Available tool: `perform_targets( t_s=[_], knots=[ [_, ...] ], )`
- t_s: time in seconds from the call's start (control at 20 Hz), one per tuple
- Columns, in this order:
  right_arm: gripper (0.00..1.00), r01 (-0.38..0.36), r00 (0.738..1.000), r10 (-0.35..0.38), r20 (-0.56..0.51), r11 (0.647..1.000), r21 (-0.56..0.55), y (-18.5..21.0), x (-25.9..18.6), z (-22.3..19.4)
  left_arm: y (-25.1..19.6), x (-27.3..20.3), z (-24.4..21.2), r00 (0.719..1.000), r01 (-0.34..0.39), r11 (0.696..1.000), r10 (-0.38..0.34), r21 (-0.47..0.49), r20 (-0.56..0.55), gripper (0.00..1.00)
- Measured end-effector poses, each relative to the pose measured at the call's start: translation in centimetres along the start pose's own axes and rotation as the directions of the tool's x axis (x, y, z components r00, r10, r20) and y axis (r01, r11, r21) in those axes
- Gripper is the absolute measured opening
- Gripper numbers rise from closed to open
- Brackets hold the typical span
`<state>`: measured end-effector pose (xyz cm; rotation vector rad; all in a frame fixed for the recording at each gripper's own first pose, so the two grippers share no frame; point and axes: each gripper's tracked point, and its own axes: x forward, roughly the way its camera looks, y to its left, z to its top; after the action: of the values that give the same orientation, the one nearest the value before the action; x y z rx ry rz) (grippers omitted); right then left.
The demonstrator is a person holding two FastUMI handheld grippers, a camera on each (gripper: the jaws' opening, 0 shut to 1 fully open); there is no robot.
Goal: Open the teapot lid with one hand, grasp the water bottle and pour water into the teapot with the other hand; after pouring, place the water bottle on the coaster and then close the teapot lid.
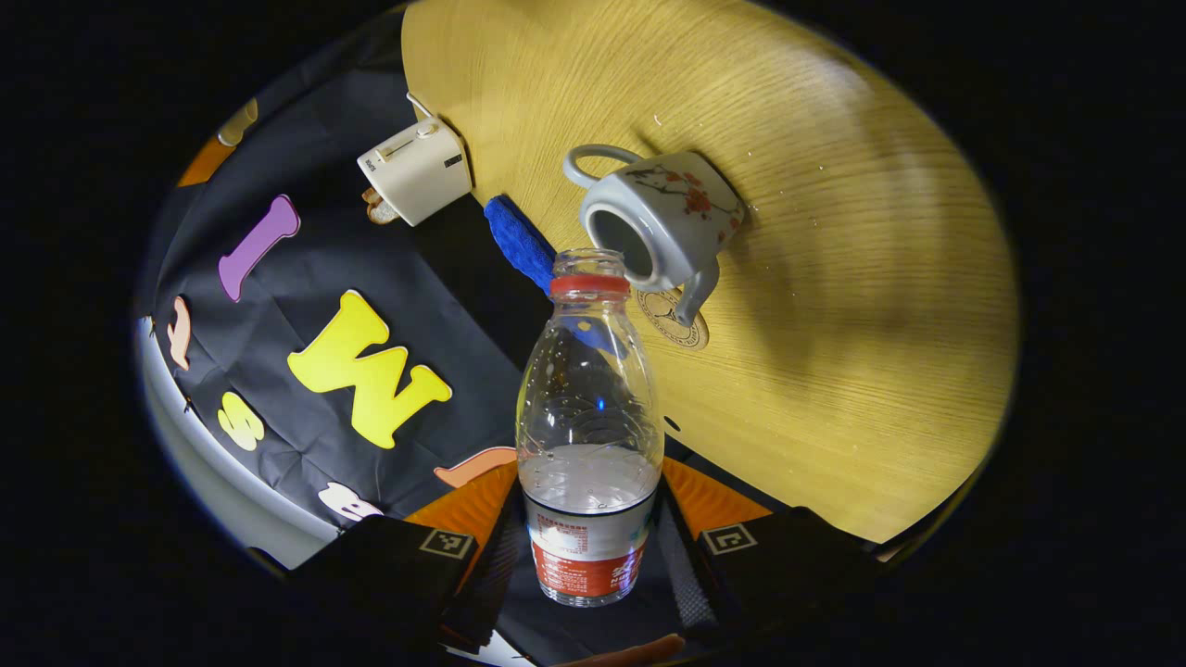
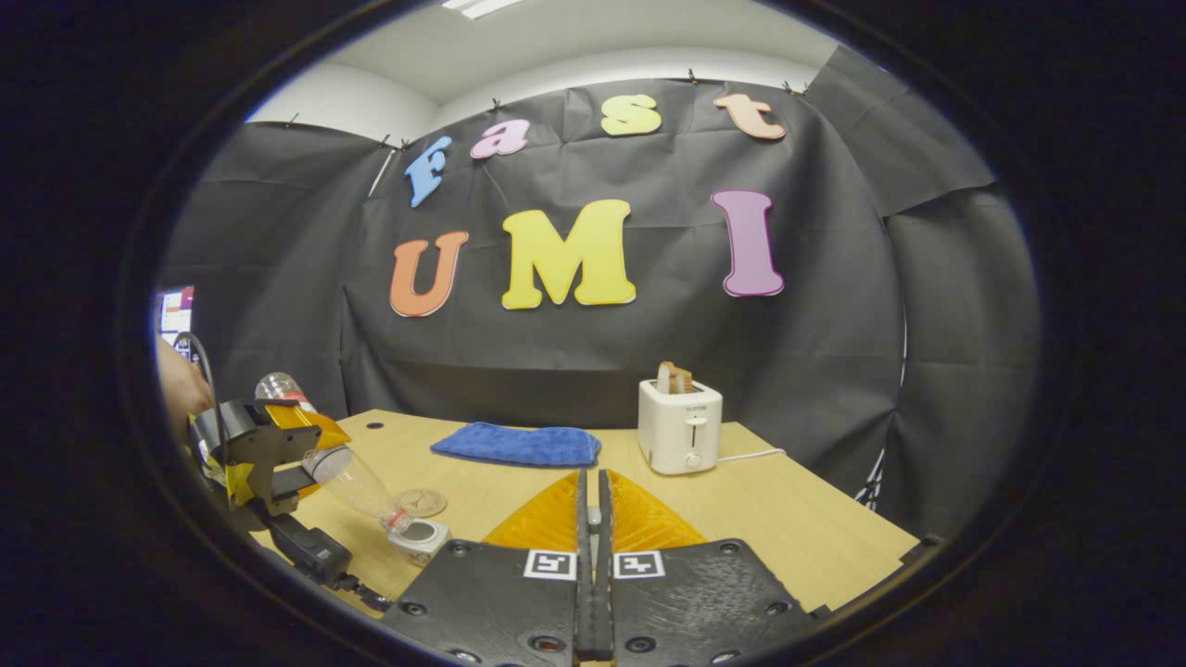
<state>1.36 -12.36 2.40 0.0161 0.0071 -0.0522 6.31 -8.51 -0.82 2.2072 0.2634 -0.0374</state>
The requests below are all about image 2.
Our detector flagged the white toaster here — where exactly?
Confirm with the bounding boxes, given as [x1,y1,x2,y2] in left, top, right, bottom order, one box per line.
[637,378,724,476]

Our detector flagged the clear plastic water bottle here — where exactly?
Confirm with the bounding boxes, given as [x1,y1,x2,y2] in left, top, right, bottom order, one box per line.
[255,371,415,536]

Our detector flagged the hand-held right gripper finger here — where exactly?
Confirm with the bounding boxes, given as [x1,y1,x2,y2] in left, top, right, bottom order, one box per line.
[380,469,594,667]
[598,469,821,667]

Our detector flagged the ceiling light panel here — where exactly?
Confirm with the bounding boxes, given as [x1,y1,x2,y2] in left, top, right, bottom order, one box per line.
[440,0,524,19]

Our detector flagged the round cork coaster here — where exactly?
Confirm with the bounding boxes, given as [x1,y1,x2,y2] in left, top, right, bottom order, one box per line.
[394,488,448,519]

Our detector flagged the white teacup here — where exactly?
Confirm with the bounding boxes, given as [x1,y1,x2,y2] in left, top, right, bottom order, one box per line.
[387,519,452,568]

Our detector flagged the blue towel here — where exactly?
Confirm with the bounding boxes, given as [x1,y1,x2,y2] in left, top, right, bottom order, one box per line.
[430,422,602,468]

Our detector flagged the computer monitor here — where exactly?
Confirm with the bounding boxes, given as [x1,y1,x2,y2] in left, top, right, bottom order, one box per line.
[156,285,196,358]

